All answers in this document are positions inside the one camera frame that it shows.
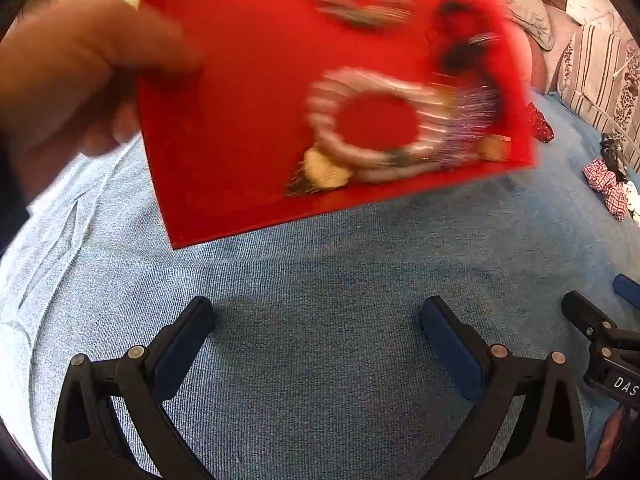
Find white printed cloth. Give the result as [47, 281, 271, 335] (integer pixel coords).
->
[565, 0, 608, 26]

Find dark patterned scrunchie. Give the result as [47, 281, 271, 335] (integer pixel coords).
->
[600, 134, 631, 181]

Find grey pillow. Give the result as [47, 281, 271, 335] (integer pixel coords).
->
[492, 0, 556, 51]

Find red checkered scrunchie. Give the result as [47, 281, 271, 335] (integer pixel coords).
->
[582, 158, 628, 221]

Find striped floral pillow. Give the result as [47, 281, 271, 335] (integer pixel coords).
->
[547, 10, 640, 136]

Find black bracelet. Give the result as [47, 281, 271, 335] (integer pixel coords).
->
[432, 0, 503, 73]

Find blue bed sheet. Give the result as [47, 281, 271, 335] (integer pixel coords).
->
[0, 92, 640, 480]

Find red jewelry tray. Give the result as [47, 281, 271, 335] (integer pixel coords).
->
[136, 0, 538, 250]

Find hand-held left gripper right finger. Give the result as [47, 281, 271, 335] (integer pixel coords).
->
[420, 296, 587, 480]

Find white scrunchie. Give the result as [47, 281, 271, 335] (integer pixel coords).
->
[622, 180, 640, 223]

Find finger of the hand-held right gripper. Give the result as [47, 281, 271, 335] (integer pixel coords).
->
[613, 274, 640, 308]
[561, 291, 620, 347]

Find white pearl bracelet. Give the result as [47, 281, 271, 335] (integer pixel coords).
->
[304, 66, 451, 161]

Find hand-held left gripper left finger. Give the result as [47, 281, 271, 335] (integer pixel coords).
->
[51, 296, 217, 480]

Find person's left hand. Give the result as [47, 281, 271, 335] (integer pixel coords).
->
[0, 0, 202, 202]

